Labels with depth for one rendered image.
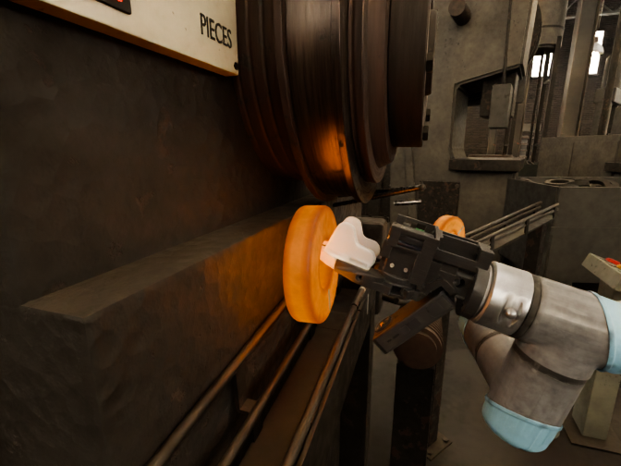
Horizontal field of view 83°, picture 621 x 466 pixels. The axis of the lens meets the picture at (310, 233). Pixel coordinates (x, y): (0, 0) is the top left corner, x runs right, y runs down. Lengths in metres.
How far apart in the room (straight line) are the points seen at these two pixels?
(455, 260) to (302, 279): 0.17
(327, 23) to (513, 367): 0.43
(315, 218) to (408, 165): 2.95
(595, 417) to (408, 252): 1.31
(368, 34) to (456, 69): 2.88
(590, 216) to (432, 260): 2.42
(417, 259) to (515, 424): 0.22
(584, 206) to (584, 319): 2.34
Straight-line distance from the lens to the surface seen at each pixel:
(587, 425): 1.66
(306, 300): 0.40
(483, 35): 3.36
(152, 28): 0.37
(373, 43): 0.47
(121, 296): 0.28
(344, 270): 0.42
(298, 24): 0.44
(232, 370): 0.41
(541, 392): 0.48
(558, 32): 9.64
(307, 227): 0.40
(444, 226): 1.05
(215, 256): 0.36
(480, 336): 0.57
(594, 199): 2.80
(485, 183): 3.25
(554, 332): 0.44
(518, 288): 0.43
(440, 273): 0.43
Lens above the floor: 0.97
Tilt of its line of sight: 14 degrees down
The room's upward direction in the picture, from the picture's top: straight up
